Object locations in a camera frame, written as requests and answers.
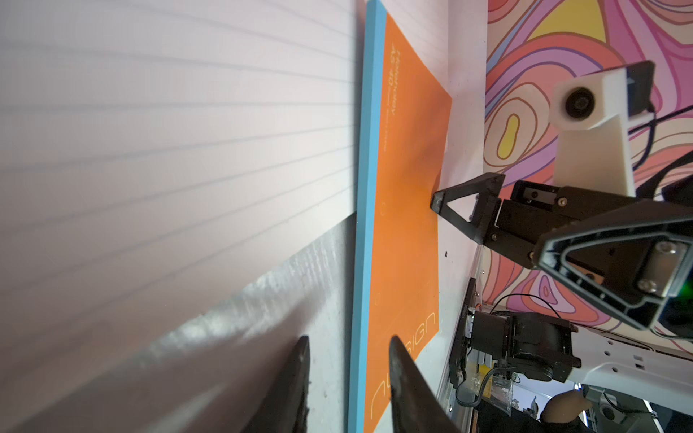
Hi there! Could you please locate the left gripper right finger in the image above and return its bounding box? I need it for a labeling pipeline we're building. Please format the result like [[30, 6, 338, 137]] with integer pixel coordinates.
[[389, 336, 459, 433]]

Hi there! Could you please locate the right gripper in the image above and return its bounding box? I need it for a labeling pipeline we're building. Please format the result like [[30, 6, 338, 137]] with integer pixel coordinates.
[[431, 172, 692, 330]]

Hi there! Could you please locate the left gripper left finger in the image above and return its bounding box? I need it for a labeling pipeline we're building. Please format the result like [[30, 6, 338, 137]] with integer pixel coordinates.
[[243, 336, 310, 433]]

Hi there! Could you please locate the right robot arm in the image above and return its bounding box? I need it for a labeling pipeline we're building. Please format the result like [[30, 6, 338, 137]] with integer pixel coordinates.
[[431, 173, 692, 413]]

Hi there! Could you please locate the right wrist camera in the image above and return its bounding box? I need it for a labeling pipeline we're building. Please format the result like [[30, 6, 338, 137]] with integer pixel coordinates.
[[550, 61, 655, 197]]

